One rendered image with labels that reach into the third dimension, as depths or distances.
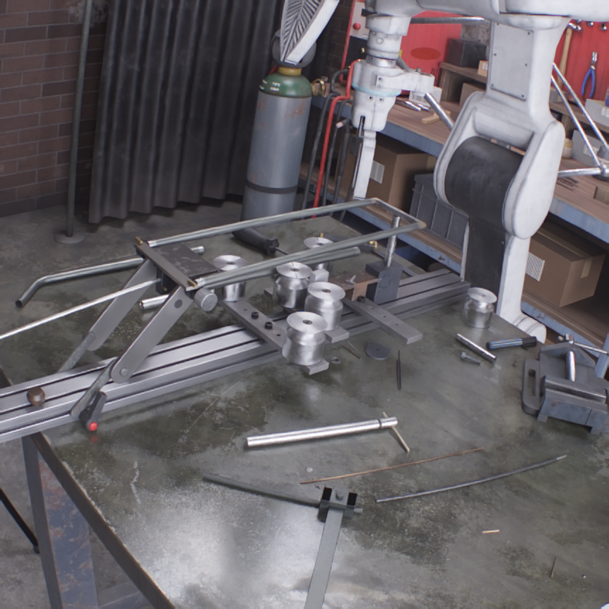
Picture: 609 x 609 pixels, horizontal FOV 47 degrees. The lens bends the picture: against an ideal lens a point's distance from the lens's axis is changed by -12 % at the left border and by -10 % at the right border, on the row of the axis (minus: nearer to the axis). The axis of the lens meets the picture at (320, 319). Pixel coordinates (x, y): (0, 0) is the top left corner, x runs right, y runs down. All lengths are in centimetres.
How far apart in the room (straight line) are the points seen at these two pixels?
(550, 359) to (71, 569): 90
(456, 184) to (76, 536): 94
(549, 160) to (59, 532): 110
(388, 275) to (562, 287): 133
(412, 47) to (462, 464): 244
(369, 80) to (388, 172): 152
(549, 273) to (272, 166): 113
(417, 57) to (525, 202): 188
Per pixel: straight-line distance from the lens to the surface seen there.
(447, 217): 265
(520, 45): 138
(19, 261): 331
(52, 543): 131
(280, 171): 291
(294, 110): 285
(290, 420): 93
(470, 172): 142
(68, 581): 140
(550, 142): 140
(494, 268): 156
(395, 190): 280
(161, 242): 94
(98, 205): 348
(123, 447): 86
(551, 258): 242
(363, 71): 129
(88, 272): 120
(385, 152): 279
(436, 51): 329
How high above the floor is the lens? 143
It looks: 29 degrees down
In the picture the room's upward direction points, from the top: 10 degrees clockwise
